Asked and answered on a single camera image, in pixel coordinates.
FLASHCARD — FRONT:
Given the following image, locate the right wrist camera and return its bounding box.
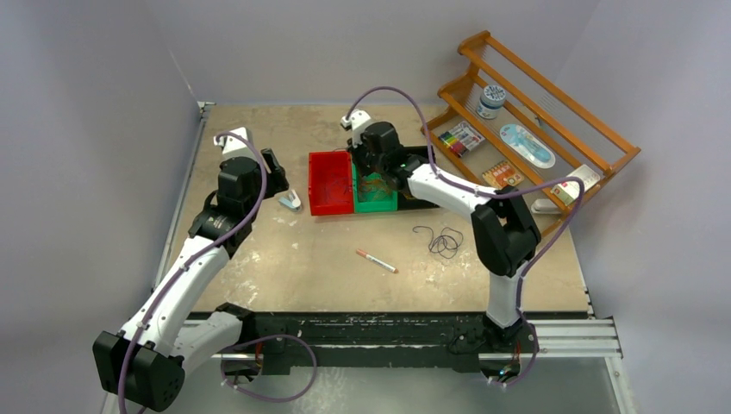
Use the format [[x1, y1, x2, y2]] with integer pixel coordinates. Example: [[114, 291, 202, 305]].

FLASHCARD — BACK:
[[340, 109, 373, 147]]

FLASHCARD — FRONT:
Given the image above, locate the orange spiral notebook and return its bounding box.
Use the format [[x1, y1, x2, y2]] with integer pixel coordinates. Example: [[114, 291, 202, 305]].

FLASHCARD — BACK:
[[482, 160, 524, 189]]

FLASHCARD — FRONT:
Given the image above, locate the white round jar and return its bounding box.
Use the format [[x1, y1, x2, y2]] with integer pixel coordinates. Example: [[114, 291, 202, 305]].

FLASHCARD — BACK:
[[476, 85, 507, 120]]

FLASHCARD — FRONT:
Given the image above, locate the marker pen pack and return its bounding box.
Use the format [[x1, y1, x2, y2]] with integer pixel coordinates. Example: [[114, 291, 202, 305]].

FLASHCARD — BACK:
[[439, 121, 485, 158]]

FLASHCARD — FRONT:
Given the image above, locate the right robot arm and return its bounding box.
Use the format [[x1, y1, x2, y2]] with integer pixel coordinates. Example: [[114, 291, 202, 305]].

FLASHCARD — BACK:
[[341, 116, 541, 351]]

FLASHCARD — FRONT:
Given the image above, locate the orange cable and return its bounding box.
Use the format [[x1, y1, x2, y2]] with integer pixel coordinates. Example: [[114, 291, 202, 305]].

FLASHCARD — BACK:
[[356, 171, 398, 201]]

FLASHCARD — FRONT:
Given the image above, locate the white red box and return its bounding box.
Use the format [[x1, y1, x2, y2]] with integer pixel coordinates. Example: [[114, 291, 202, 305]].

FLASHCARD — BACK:
[[551, 164, 601, 206]]

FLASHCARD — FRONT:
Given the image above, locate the blue blister pack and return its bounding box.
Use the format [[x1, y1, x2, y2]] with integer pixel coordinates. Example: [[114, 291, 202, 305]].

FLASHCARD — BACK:
[[499, 124, 556, 169]]

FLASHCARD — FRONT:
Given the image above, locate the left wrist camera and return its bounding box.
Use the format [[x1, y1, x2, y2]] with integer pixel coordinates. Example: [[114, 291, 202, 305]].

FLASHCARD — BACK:
[[213, 127, 256, 160]]

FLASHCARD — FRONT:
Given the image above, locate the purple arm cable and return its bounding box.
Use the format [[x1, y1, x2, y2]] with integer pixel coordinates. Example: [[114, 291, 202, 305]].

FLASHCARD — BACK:
[[345, 85, 586, 390], [117, 131, 269, 414]]

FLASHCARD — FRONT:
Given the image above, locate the white stapler on shelf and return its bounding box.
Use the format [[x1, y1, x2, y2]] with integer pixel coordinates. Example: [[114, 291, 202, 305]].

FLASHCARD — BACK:
[[530, 198, 563, 215]]

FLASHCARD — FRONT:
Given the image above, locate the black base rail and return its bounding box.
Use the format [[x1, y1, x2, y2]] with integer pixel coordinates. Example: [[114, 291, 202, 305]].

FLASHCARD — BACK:
[[188, 310, 549, 377]]

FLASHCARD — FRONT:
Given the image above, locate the wooden shelf rack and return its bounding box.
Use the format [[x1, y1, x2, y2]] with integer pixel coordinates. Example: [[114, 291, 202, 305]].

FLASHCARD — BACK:
[[428, 31, 640, 204]]

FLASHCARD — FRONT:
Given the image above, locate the green plastic bin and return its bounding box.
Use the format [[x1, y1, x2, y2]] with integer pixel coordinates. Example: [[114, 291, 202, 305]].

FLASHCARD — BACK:
[[352, 164, 397, 214]]

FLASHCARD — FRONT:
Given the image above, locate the black plastic bin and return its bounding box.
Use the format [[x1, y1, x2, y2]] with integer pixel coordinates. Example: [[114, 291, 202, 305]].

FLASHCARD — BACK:
[[397, 145, 439, 211]]

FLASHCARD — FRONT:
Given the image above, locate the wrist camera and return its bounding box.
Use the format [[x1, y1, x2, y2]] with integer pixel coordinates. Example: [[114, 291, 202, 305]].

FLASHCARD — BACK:
[[213, 127, 256, 160], [340, 109, 373, 147]]

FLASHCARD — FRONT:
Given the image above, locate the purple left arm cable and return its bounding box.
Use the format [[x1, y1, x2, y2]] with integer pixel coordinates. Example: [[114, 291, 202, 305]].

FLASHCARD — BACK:
[[117, 131, 269, 414]]

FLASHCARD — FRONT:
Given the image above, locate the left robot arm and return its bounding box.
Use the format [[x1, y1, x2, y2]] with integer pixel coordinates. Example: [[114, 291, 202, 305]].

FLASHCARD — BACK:
[[92, 148, 289, 412]]

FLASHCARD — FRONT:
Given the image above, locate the red plastic bin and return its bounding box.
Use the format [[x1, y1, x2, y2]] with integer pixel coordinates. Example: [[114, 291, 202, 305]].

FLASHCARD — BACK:
[[308, 151, 354, 216]]

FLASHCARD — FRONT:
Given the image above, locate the orange white marker pen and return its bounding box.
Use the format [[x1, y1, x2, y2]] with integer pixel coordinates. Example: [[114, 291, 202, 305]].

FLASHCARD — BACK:
[[355, 249, 398, 273]]

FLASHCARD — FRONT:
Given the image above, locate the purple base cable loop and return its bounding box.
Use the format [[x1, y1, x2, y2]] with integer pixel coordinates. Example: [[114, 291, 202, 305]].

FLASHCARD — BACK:
[[219, 334, 318, 405]]

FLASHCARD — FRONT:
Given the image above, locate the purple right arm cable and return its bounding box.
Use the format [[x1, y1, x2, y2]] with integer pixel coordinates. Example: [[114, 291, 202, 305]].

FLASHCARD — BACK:
[[345, 85, 586, 390]]

